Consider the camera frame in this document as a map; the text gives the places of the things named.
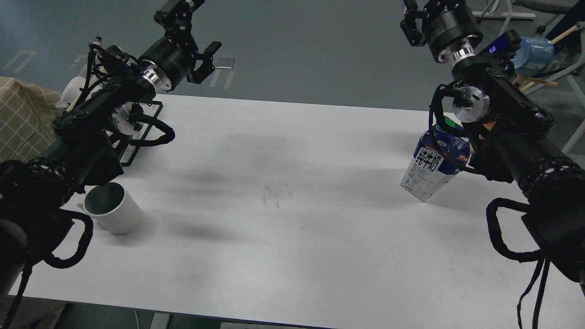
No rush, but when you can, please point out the blue white milk carton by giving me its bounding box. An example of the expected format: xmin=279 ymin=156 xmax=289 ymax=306
xmin=400 ymin=123 xmax=471 ymax=202

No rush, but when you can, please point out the white cup behind rack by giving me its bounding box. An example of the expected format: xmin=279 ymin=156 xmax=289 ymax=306
xmin=55 ymin=76 xmax=86 ymax=111

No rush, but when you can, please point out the blue plastic cup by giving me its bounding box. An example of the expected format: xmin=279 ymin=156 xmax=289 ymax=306
xmin=512 ymin=36 xmax=554 ymax=76

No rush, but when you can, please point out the white rolling stand base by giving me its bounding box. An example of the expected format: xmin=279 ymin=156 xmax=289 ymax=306
xmin=470 ymin=0 xmax=537 ymax=21

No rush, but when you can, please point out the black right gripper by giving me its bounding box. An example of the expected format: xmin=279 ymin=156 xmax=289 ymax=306
xmin=400 ymin=0 xmax=483 ymax=63

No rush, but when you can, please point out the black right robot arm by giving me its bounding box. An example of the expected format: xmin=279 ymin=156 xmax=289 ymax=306
xmin=400 ymin=0 xmax=585 ymax=329

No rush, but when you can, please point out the wooden cup tree stand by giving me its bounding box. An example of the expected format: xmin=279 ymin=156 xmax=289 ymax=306
xmin=513 ymin=21 xmax=584 ymax=92

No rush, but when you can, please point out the black wire cup rack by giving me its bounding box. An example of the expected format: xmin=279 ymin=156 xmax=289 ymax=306
xmin=109 ymin=101 xmax=164 ymax=167

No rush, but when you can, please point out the white ribbed mug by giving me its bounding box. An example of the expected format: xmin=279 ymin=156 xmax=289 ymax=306
xmin=77 ymin=182 xmax=144 ymax=235

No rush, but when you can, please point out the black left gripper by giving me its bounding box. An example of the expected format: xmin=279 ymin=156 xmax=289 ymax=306
xmin=138 ymin=0 xmax=222 ymax=91

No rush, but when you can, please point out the beige checkered cloth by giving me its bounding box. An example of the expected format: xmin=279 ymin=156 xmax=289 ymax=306
xmin=0 ymin=77 xmax=61 ymax=162

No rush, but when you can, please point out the white chair frame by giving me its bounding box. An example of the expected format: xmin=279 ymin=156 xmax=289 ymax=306
xmin=514 ymin=0 xmax=584 ymax=165

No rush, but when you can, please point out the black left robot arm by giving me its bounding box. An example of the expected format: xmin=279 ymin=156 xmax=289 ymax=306
xmin=1 ymin=0 xmax=222 ymax=329

